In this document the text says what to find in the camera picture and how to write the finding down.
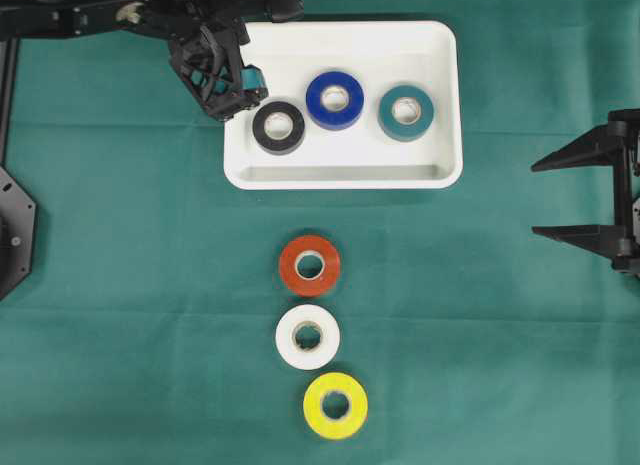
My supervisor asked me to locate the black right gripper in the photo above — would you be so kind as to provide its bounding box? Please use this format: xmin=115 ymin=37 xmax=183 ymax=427
xmin=531 ymin=109 xmax=639 ymax=277

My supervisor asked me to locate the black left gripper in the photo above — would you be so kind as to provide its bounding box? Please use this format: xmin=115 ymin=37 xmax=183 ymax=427
xmin=130 ymin=0 xmax=266 ymax=122

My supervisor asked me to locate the black tape roll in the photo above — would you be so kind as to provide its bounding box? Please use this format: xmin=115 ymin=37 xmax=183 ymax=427
xmin=252 ymin=101 xmax=306 ymax=155

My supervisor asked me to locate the blue tape roll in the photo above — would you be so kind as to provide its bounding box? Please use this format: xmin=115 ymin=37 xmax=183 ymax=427
xmin=306 ymin=71 xmax=364 ymax=131

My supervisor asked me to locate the teal tape roll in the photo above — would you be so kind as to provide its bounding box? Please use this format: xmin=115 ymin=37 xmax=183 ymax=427
xmin=378 ymin=85 xmax=435 ymax=142

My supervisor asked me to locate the white plastic case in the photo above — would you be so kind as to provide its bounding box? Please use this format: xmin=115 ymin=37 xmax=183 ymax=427
xmin=223 ymin=20 xmax=463 ymax=190

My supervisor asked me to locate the red tape roll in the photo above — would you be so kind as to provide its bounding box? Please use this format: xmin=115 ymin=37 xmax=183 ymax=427
xmin=278 ymin=234 xmax=341 ymax=297

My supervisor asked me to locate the white tape roll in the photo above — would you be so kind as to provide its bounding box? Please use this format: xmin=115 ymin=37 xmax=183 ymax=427
xmin=275 ymin=304 xmax=341 ymax=370

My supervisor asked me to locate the yellow tape roll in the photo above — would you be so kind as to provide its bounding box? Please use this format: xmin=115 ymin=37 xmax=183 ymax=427
xmin=303 ymin=372 xmax=368 ymax=440

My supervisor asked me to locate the green table cloth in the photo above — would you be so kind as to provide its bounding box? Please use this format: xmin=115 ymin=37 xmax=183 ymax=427
xmin=1 ymin=0 xmax=639 ymax=464

